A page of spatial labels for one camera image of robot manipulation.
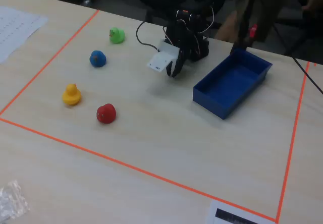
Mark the white paper with black print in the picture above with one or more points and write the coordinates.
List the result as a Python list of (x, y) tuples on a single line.
[(232, 215)]

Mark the yellow rubber duck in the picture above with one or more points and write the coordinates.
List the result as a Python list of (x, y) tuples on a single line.
[(71, 94)]

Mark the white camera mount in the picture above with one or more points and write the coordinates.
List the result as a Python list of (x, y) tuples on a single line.
[(162, 58)]

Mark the long orange tape line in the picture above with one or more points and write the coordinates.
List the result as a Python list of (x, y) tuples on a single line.
[(138, 169)]

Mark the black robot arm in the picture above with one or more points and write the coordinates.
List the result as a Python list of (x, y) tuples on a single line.
[(199, 50)]

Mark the white printed paper sheet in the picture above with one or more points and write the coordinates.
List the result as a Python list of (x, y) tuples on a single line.
[(15, 29)]

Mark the green rubber duck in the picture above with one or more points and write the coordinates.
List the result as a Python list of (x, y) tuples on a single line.
[(117, 35)]

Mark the red clamp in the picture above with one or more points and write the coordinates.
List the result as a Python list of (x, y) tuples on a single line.
[(253, 31)]

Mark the clear plastic bag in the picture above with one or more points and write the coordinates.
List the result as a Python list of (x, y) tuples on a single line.
[(11, 201)]

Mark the blue plastic box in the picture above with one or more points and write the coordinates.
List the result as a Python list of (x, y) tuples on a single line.
[(230, 82)]

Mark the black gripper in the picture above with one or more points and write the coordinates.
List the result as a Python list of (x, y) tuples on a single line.
[(179, 62)]

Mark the person in khaki trousers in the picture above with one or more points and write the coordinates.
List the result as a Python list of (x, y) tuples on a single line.
[(242, 7)]

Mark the blue rubber duck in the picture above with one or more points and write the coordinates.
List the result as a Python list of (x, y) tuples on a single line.
[(98, 58)]

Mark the black tripod stand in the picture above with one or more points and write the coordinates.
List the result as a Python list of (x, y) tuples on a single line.
[(243, 32)]

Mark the red rubber duck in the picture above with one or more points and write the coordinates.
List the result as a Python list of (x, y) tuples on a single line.
[(106, 113)]

